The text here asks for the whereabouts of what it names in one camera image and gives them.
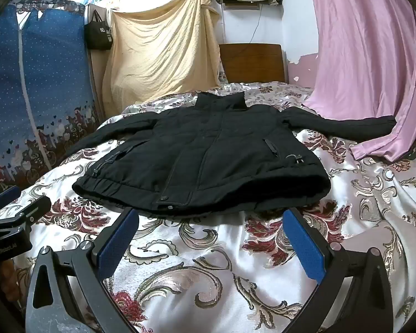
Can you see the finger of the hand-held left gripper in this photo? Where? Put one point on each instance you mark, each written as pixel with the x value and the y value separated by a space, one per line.
pixel 31 210
pixel 8 196

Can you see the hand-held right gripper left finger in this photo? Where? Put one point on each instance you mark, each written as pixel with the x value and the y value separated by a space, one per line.
pixel 116 248

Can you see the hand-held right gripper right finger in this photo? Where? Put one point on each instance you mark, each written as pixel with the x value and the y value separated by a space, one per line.
pixel 305 246

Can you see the black jacket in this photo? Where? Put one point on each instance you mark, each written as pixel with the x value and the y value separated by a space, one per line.
pixel 211 152

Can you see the floral satin bedspread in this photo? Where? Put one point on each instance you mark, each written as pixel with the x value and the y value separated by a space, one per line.
pixel 201 249

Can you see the blue fabric wardrobe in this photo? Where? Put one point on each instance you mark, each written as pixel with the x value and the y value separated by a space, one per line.
pixel 38 86

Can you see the brown wooden panel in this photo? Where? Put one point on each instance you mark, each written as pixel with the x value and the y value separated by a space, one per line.
pixel 98 76

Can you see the black hanging bag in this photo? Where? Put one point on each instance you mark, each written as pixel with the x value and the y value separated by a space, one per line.
pixel 97 33

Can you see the wooden headboard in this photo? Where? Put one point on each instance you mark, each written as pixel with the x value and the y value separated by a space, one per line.
pixel 251 63

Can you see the pink curtain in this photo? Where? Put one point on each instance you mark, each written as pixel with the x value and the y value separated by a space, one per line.
pixel 364 59

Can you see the beige hanging cloth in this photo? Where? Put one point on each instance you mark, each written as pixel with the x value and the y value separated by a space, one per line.
pixel 159 52

